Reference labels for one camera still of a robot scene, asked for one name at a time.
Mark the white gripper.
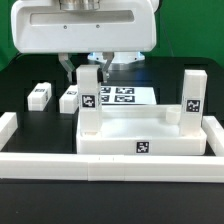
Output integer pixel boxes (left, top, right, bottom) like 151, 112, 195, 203
11, 0, 157, 82

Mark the white desk top tray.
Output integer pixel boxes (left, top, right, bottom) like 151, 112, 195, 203
76, 105, 207, 156

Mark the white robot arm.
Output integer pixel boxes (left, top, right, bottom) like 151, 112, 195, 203
11, 0, 162, 73

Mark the fiducial marker sheet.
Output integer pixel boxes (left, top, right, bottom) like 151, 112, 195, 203
101, 86, 157, 105

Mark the white U-shaped fence wall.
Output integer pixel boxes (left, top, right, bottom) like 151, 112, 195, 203
0, 112, 224, 183

